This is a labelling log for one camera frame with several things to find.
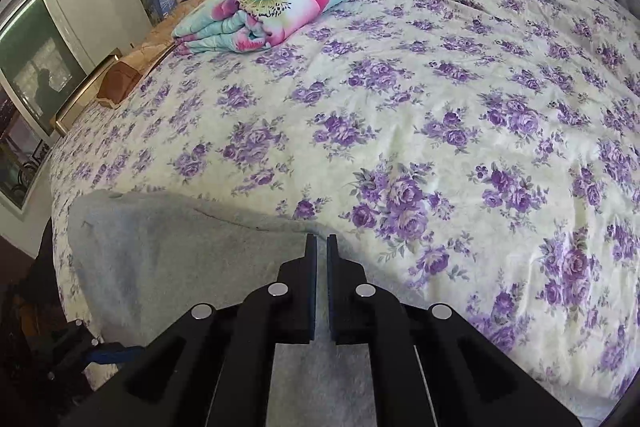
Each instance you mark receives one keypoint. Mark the white framed window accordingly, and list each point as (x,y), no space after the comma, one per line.
(35,77)

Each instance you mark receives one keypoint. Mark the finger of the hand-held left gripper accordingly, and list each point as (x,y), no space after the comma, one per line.
(107,353)

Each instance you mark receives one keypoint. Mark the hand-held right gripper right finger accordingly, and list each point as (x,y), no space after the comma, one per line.
(331,287)

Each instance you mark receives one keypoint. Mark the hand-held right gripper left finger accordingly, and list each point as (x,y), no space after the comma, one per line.
(312,287)

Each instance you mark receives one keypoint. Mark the purple floral bedsheet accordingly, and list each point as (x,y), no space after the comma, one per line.
(400,107)

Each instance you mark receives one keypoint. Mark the brown wooden headboard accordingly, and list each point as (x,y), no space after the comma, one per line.
(135,67)

